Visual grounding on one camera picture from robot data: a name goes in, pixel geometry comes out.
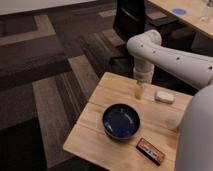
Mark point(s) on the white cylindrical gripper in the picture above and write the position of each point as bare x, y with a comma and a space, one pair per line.
142, 76

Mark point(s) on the white sponge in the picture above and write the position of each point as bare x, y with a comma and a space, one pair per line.
164, 97

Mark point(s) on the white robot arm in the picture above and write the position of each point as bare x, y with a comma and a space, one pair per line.
195, 143

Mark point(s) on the dark blue ceramic bowl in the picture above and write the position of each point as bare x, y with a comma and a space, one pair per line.
120, 121

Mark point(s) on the light wooden side table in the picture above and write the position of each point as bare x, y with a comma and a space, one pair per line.
158, 125

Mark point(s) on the orange and black snack box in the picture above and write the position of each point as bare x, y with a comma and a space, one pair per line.
150, 151

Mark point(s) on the black office chair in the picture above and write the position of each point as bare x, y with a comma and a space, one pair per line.
134, 17

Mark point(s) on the blue round coaster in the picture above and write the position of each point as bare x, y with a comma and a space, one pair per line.
179, 11

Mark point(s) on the wooden desk in background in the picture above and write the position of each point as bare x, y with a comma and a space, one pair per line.
192, 17

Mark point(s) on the clear drinking glass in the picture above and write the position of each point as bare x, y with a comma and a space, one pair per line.
207, 11

